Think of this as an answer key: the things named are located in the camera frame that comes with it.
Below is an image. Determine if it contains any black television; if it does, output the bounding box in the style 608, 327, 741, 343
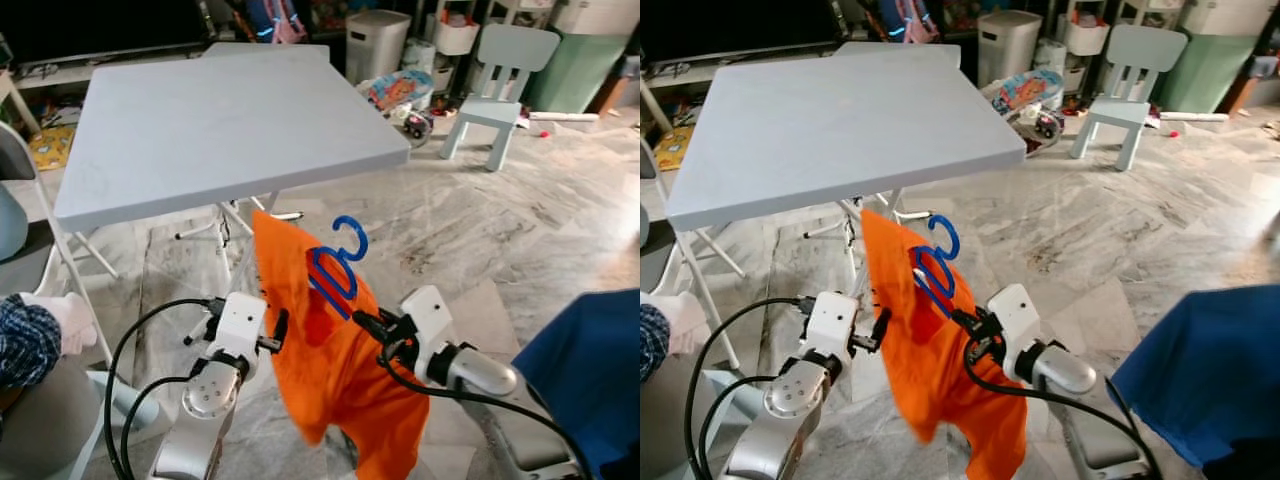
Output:
640, 0, 846, 63
0, 0, 211, 66

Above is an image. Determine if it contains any pink blue backpack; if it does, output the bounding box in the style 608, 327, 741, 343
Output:
245, 0, 306, 46
880, 0, 941, 43

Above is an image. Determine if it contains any white cloth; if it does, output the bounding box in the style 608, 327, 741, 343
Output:
645, 290, 709, 353
20, 292, 98, 356

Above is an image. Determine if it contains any white trolley rack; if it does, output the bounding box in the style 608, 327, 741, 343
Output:
425, 0, 481, 58
1058, 0, 1113, 58

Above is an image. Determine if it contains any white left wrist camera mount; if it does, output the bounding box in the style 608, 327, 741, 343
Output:
805, 292, 861, 359
210, 292, 269, 359

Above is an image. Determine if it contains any long black left arm cable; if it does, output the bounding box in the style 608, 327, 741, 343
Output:
105, 297, 221, 480
685, 296, 816, 480

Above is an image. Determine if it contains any blue plastic hanger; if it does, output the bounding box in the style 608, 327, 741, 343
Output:
308, 215, 369, 321
910, 214, 961, 319

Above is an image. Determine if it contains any light blue cushion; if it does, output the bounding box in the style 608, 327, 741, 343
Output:
0, 183, 29, 263

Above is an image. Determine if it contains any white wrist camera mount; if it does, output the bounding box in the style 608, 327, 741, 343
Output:
987, 283, 1043, 386
805, 292, 861, 359
210, 292, 269, 359
400, 285, 456, 386

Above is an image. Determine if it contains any colourful toy car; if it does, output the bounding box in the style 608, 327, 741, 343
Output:
985, 68, 1066, 151
360, 68, 437, 147

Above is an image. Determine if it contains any white television console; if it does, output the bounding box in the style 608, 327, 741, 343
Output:
0, 55, 213, 93
645, 55, 846, 89

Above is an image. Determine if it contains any small grey table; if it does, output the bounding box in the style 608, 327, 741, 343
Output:
203, 42, 331, 60
835, 42, 961, 60

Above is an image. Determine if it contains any dark blue fabric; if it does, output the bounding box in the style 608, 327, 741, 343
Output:
512, 288, 641, 480
1108, 283, 1280, 471

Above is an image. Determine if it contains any short black left arm cable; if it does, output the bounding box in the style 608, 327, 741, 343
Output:
698, 375, 773, 480
123, 376, 199, 480

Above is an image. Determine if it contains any light blue kids chair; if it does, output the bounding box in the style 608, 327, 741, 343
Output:
440, 24, 561, 173
1068, 24, 1189, 173

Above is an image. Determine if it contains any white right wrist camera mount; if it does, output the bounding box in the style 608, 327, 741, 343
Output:
987, 283, 1043, 386
400, 285, 456, 386

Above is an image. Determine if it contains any yellow play mat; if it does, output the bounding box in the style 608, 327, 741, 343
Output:
655, 125, 697, 171
28, 125, 77, 171

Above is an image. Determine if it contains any orange shirt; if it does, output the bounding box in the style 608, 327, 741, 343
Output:
250, 208, 431, 480
860, 208, 1029, 480

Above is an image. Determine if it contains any white storage box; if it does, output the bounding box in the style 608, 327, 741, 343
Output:
550, 0, 641, 37
1180, 0, 1273, 37

